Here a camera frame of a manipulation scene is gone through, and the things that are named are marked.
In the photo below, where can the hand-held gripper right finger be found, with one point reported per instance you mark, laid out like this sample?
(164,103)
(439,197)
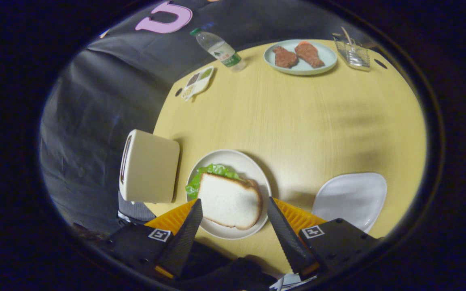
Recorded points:
(289,242)

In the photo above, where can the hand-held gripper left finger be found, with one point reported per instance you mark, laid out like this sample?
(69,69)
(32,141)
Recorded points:
(182,242)

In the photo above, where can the white bread slice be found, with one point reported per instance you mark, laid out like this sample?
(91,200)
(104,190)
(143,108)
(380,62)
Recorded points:
(229,202)

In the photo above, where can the green lettuce leaf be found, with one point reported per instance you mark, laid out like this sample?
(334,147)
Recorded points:
(214,169)

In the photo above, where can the grey mesh chair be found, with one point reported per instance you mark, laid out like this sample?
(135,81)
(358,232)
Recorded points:
(136,210)

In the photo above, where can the person's dark clothing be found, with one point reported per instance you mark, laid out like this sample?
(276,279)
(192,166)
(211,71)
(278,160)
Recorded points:
(233,275)

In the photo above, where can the white square plate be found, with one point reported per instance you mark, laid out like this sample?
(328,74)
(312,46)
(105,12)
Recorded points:
(350,198)

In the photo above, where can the cream white toaster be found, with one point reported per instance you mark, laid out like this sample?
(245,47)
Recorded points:
(152,165)

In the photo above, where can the round beige plate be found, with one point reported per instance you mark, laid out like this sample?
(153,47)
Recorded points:
(237,159)

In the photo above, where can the black table grommet hole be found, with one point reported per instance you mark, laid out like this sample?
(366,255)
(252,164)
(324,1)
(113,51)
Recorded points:
(178,92)
(380,64)

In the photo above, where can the white divided seasoning tray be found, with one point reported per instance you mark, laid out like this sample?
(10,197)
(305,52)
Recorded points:
(197,83)

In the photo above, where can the brown meat piece orange edge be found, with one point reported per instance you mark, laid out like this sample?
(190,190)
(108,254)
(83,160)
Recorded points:
(309,54)

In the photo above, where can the pale green oval plate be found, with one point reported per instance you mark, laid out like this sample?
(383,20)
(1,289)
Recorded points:
(330,56)

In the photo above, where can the clear plastic water bottle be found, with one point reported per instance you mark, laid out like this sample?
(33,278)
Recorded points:
(221,50)

